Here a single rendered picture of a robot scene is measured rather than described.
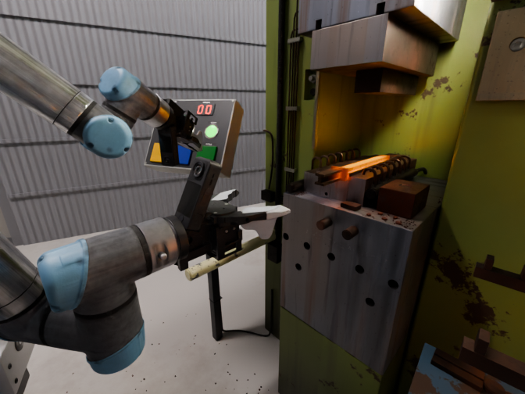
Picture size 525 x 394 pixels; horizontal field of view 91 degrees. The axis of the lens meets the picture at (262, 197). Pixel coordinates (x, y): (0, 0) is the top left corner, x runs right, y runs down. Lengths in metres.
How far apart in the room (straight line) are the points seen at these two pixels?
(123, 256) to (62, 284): 0.06
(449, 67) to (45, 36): 2.68
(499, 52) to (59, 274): 0.85
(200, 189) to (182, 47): 2.55
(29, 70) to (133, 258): 0.33
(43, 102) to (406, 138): 1.10
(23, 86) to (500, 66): 0.87
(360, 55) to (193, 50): 2.32
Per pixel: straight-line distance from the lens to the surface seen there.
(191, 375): 1.49
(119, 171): 2.86
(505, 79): 0.78
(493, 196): 0.82
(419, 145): 1.18
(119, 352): 0.44
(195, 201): 0.40
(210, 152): 0.94
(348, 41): 0.76
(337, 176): 0.74
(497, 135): 0.80
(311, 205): 0.77
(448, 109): 1.15
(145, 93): 0.69
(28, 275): 0.47
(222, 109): 1.00
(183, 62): 2.88
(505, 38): 0.79
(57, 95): 0.55
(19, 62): 0.56
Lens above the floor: 1.17
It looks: 19 degrees down
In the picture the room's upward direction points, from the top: straight up
